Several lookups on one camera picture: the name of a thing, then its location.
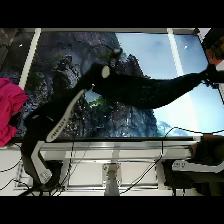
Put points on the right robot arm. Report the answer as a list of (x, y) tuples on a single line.
[(200, 166)]

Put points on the black pants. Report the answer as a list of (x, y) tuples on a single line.
[(140, 91)]

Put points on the pink garment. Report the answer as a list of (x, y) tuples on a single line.
[(10, 106)]

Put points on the heap of clothes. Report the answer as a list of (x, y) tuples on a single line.
[(215, 41)]

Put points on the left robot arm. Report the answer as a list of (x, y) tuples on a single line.
[(61, 123)]

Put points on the silver frame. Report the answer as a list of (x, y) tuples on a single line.
[(111, 173)]

